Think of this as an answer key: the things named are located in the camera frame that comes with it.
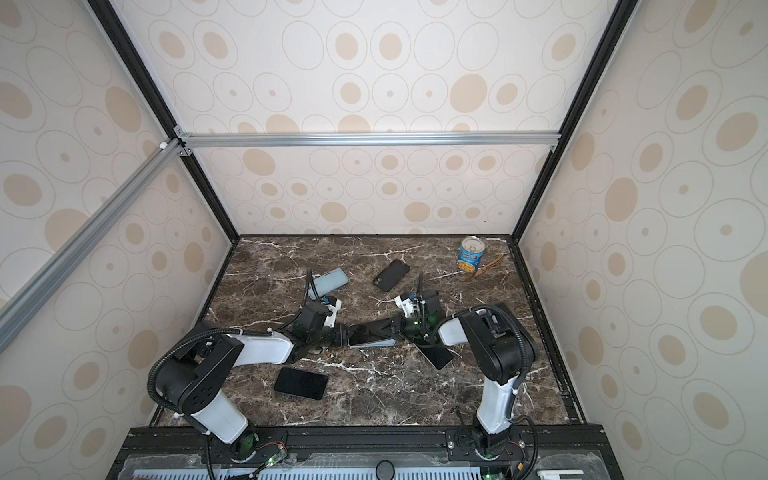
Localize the black smartphone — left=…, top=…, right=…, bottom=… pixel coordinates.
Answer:
left=416, top=344, right=454, bottom=370
left=273, top=367, right=329, bottom=401
left=348, top=325, right=391, bottom=345

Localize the black vertical frame post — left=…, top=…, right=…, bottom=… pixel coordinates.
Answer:
left=87, top=0, right=240, bottom=243
left=511, top=0, right=638, bottom=245

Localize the silver aluminium rail back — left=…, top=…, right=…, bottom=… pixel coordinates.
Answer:
left=180, top=131, right=561, bottom=148

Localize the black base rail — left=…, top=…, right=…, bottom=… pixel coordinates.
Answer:
left=107, top=425, right=623, bottom=479

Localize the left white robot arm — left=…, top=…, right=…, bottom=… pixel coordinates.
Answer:
left=147, top=296, right=345, bottom=457

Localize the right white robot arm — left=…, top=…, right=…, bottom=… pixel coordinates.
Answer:
left=348, top=290, right=538, bottom=436

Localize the silver aluminium rail left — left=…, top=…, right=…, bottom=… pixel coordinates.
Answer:
left=1, top=138, right=181, bottom=350

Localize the silver aluminium rail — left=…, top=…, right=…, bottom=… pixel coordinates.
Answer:
left=1, top=138, right=181, bottom=350
left=180, top=131, right=561, bottom=148

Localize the light blue cased phone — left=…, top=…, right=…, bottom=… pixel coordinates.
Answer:
left=349, top=338, right=397, bottom=349

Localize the light blue empty phone case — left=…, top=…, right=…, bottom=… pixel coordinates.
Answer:
left=307, top=268, right=349, bottom=300

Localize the open tin can blue label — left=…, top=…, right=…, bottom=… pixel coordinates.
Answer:
left=457, top=236, right=486, bottom=273

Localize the black vertical frame post left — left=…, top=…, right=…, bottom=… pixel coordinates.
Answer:
left=87, top=0, right=240, bottom=243

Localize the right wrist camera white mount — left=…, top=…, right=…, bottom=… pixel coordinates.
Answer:
left=394, top=295, right=421, bottom=319

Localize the black vertical frame post right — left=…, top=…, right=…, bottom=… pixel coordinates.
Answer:
left=511, top=0, right=638, bottom=245

